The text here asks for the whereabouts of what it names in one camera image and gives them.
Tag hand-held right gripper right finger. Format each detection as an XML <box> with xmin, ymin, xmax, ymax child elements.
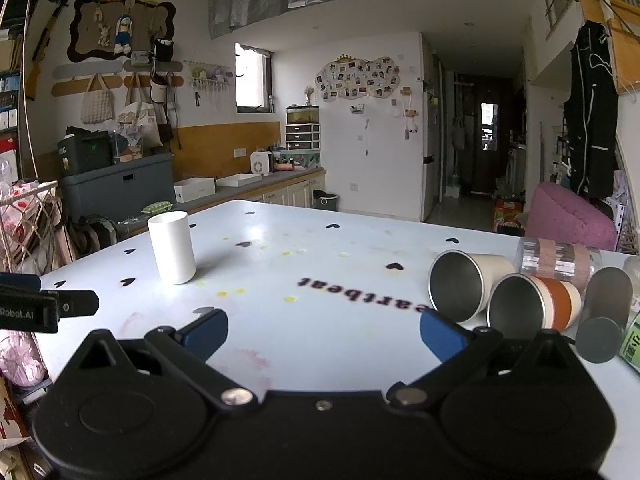
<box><xmin>386</xmin><ymin>309</ymin><xmax>583</xmax><ymax>416</ymax></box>

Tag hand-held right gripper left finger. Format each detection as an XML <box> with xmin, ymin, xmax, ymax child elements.
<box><xmin>74</xmin><ymin>308</ymin><xmax>261</xmax><ymax>417</ymax></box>

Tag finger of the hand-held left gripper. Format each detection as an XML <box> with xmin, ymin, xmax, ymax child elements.
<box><xmin>41</xmin><ymin>289</ymin><xmax>100</xmax><ymax>322</ymax></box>

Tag cream steel cup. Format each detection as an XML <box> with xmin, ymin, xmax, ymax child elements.
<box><xmin>427</xmin><ymin>249</ymin><xmax>516</xmax><ymax>324</ymax></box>

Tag white cup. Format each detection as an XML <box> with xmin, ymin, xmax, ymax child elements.
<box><xmin>147</xmin><ymin>211</ymin><xmax>197</xmax><ymax>286</ymax></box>

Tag orange banded steel cup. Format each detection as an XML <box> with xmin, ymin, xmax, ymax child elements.
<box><xmin>487</xmin><ymin>273</ymin><xmax>583</xmax><ymax>345</ymax></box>

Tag clear glass cup pink band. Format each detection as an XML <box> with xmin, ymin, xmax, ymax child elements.
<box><xmin>513</xmin><ymin>236</ymin><xmax>602</xmax><ymax>287</ymax></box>

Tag dark grey cup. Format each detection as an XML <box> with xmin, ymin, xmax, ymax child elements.
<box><xmin>574</xmin><ymin>266</ymin><xmax>634</xmax><ymax>365</ymax></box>

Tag pink cloth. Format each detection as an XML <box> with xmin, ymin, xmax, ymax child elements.
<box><xmin>0</xmin><ymin>329</ymin><xmax>51</xmax><ymax>388</ymax></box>

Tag grey storage box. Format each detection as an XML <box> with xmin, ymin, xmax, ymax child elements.
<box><xmin>61</xmin><ymin>152</ymin><xmax>175</xmax><ymax>223</ymax></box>

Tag white cardboard box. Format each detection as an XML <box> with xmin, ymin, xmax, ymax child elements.
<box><xmin>173</xmin><ymin>177</ymin><xmax>217</xmax><ymax>204</ymax></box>

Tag black case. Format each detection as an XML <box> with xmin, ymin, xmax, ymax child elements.
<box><xmin>56</xmin><ymin>126</ymin><xmax>114</xmax><ymax>177</ymax></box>

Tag white flat tray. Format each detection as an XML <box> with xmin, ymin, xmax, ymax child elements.
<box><xmin>216</xmin><ymin>173</ymin><xmax>263</xmax><ymax>187</ymax></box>

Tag cream cabinet counter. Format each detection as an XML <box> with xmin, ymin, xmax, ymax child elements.
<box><xmin>172</xmin><ymin>166</ymin><xmax>327</xmax><ymax>211</ymax></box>

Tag pink bean bag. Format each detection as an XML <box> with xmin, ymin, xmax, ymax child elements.
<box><xmin>523</xmin><ymin>181</ymin><xmax>618</xmax><ymax>252</ymax></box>

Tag black waste bin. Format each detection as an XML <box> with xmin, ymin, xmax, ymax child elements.
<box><xmin>313</xmin><ymin>189</ymin><xmax>340</xmax><ymax>212</ymax></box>

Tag green labelled can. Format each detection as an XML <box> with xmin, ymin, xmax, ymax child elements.
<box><xmin>618</xmin><ymin>310</ymin><xmax>640</xmax><ymax>374</ymax></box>

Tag cream tote bag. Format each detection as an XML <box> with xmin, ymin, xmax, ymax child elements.
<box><xmin>117</xmin><ymin>75</ymin><xmax>165</xmax><ymax>156</ymax></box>

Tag dark door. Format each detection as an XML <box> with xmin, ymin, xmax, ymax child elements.
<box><xmin>472</xmin><ymin>77</ymin><xmax>512</xmax><ymax>196</ymax></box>

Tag white knitted bag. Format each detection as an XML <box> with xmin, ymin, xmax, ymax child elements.
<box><xmin>80</xmin><ymin>74</ymin><xmax>117</xmax><ymax>126</ymax></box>

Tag white drawer unit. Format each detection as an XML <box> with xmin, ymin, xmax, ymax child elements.
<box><xmin>285</xmin><ymin>123</ymin><xmax>321</xmax><ymax>151</ymax></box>

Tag glass fish tank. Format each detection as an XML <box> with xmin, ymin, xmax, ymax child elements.
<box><xmin>286</xmin><ymin>105</ymin><xmax>320</xmax><ymax>125</ymax></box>

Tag window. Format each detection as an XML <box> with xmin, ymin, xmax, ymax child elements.
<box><xmin>234</xmin><ymin>42</ymin><xmax>274</xmax><ymax>114</ymax></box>

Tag black hanging pouch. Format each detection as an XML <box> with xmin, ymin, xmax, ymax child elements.
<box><xmin>150</xmin><ymin>36</ymin><xmax>175</xmax><ymax>103</ymax></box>

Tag black hanging jacket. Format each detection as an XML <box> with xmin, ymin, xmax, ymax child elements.
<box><xmin>563</xmin><ymin>20</ymin><xmax>621</xmax><ymax>200</ymax></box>

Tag cloud shaped photo board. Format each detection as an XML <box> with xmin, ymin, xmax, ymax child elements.
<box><xmin>314</xmin><ymin>54</ymin><xmax>402</xmax><ymax>103</ymax></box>

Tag wire basket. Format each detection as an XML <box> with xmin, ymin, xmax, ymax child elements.
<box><xmin>0</xmin><ymin>180</ymin><xmax>65</xmax><ymax>276</ymax></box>

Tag brown wall board with dolls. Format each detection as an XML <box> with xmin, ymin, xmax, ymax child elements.
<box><xmin>67</xmin><ymin>0</ymin><xmax>177</xmax><ymax>62</ymax></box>

